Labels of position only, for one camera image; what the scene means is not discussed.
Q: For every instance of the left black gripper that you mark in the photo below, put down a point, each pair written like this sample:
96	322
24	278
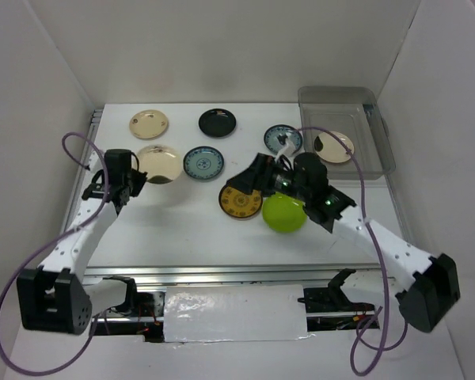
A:
141	180

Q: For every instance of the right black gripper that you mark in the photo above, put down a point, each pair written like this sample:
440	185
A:
254	176

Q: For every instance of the blue patterned plate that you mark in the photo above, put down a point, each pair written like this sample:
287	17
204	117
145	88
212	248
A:
275	135
203	163

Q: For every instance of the cream plate with black blotch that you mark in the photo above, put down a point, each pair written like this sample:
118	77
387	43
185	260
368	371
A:
331	150

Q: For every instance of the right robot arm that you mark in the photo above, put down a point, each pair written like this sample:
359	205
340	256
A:
429	284

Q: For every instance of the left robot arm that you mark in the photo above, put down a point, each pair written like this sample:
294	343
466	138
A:
52	297

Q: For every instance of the yellow brown patterned plate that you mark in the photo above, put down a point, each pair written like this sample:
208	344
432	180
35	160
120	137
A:
239	205

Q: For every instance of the lime green plate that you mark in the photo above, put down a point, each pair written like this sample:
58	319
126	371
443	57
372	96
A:
283	214

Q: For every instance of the cream plate with flowers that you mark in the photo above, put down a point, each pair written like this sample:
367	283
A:
148	124

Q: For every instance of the white foil covered panel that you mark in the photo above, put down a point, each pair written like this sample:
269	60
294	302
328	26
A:
234	313

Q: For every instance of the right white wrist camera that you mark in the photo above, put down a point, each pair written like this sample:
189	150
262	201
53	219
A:
287	149

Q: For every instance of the aluminium table frame rail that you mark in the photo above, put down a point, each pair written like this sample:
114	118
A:
178	232

